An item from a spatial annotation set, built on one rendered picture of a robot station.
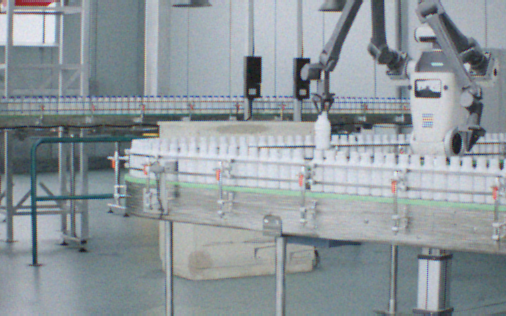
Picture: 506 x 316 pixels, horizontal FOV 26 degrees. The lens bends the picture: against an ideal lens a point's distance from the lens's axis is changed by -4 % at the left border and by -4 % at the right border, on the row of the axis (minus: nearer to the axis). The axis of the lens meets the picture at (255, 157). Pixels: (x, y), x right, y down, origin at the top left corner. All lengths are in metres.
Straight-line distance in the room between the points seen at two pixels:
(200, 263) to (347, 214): 4.24
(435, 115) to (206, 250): 3.99
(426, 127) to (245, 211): 0.88
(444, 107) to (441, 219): 0.84
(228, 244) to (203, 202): 3.75
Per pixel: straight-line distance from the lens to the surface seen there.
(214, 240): 8.72
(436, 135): 5.01
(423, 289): 5.14
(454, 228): 4.25
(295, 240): 5.12
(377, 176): 4.47
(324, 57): 4.99
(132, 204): 5.43
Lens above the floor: 1.38
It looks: 3 degrees down
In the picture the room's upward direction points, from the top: straight up
